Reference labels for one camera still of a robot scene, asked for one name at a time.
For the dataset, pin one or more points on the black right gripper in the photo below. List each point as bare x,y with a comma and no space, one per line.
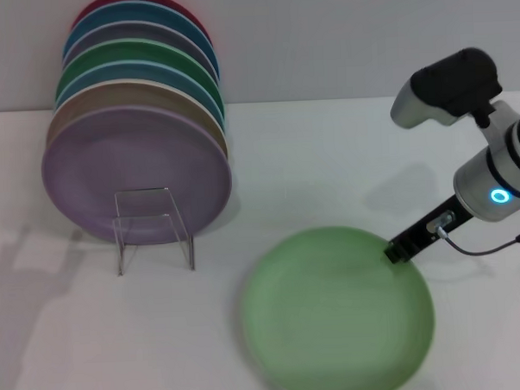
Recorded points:
421,235

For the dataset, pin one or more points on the light green plate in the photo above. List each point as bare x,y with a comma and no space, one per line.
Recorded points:
334,312

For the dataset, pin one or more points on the purple plate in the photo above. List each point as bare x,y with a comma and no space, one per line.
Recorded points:
133,157

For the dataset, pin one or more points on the tan beige plate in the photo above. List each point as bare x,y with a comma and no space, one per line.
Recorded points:
109,98

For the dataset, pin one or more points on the light blue rimmed plate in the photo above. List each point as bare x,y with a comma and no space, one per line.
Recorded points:
121,73

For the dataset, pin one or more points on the dark green plate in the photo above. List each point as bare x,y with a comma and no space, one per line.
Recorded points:
128,51

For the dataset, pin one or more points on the crimson red plate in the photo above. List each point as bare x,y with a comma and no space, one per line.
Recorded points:
80,13

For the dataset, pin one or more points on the clear acrylic plate rack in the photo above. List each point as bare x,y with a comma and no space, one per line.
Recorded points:
189,254

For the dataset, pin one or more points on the grey lavender plate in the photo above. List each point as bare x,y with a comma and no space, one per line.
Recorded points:
140,32

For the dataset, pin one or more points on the teal blue plate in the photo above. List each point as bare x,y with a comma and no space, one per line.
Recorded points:
127,13

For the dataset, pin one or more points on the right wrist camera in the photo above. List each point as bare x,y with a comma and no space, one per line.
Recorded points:
453,83

